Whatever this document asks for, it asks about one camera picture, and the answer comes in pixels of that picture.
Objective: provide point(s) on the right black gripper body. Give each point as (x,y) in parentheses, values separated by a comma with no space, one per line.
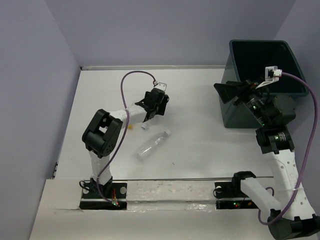
(251,97)

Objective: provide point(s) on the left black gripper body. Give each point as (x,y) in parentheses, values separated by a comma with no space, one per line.
(146,96)

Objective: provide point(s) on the clear long bottle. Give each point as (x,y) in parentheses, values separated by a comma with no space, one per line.
(145,126)

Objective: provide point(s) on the clear crushed bottle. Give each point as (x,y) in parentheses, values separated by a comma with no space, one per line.
(151,145)

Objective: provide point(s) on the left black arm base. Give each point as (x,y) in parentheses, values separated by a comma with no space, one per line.
(111,197)

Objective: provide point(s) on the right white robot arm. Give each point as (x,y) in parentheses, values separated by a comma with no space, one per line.
(289,213)

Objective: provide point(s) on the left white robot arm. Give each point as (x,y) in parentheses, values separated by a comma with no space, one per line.
(101,135)

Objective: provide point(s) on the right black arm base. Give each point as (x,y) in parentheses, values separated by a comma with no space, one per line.
(229,196)

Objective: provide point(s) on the dark green plastic bin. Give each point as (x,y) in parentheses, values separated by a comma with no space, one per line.
(247,60)

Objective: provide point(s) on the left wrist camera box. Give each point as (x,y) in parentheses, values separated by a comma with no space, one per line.
(160,86)

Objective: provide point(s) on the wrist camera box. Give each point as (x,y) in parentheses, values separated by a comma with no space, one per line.
(160,86)
(271,75)

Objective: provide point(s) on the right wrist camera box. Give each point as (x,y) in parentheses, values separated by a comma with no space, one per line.
(271,75)

